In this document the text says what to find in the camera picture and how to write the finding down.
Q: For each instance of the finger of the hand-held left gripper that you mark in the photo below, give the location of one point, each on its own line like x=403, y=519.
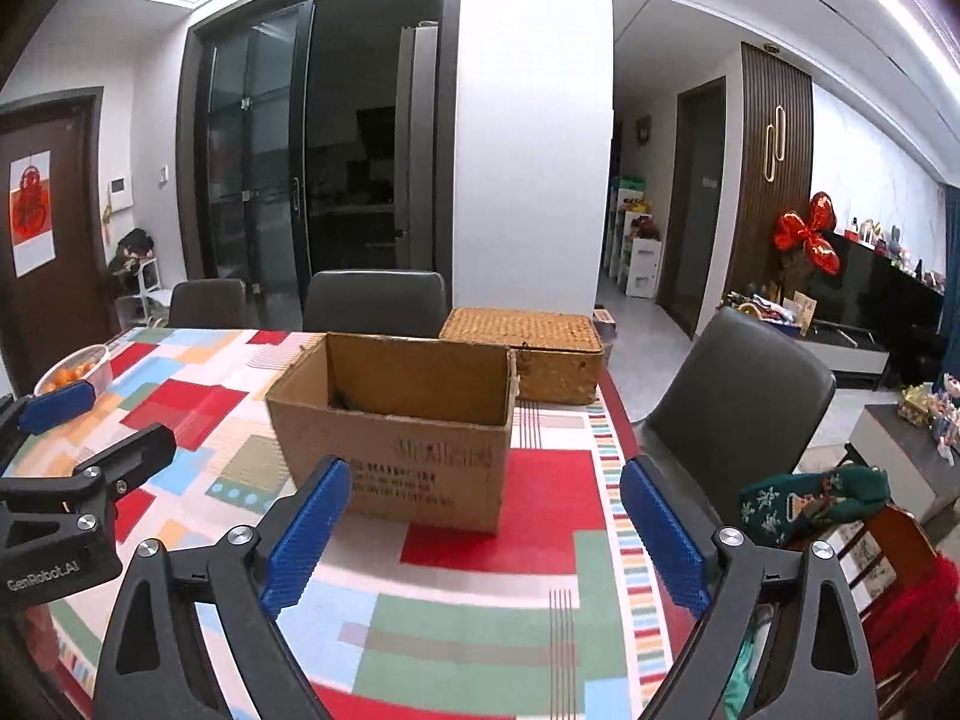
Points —
x=56, y=403
x=127, y=457

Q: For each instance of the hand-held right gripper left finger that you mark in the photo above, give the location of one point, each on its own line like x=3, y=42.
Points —
x=307, y=532

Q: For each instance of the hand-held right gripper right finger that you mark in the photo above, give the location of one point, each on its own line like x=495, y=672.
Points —
x=667, y=532

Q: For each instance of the brown cardboard box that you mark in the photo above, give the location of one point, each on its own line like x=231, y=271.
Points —
x=420, y=465

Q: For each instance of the pile of small oranges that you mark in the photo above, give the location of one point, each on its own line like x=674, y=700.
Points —
x=71, y=375

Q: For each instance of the clear plastic bowl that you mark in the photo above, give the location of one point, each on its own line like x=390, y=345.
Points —
x=101, y=379

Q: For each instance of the brown entrance door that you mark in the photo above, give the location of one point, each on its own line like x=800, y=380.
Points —
x=71, y=277

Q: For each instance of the white shelf rack with toys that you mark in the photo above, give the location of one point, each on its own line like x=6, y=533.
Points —
x=142, y=292

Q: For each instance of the green embroidered cloth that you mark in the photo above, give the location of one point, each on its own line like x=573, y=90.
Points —
x=810, y=499

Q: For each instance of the teal cloth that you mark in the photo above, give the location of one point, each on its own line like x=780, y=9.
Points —
x=746, y=660

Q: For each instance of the dark grey leather chair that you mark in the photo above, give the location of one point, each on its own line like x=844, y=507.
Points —
x=735, y=397

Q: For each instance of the narrow grey dining chair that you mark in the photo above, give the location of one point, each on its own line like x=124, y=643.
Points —
x=206, y=304

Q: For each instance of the colourful patchwork tablecloth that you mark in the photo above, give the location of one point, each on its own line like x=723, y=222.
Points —
x=465, y=615

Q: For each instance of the red white paper poster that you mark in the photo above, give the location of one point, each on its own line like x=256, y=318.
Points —
x=30, y=214

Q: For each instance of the wooden chair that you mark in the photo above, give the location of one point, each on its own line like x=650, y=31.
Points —
x=900, y=547

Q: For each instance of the grey coffee table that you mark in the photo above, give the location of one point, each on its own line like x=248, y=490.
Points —
x=892, y=457

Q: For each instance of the wicker basket with lid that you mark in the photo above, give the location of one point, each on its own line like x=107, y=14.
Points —
x=525, y=337

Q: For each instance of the wide grey dining chair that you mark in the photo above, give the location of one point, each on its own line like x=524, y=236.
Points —
x=375, y=300

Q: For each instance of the pile of toys on floor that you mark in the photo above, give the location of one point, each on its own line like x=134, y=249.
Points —
x=772, y=311

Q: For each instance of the red cloth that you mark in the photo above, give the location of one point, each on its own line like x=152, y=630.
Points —
x=915, y=607

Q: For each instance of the white corridor shelf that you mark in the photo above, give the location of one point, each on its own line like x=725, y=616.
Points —
x=637, y=255

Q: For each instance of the clutter on coffee table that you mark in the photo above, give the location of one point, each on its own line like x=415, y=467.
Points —
x=934, y=412

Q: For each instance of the black tv cabinet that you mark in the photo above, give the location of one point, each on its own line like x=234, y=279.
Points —
x=877, y=307

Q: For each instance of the dark glass sliding doors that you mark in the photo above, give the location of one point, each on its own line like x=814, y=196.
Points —
x=255, y=150

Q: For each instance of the red bow balloon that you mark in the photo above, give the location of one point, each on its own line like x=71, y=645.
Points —
x=806, y=232

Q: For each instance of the dark interior door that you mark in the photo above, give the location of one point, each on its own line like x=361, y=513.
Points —
x=694, y=202

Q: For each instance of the row of cabinet trinkets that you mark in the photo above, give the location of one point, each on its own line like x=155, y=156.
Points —
x=900, y=247

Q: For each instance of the blue curtain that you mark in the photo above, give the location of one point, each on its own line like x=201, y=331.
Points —
x=952, y=277

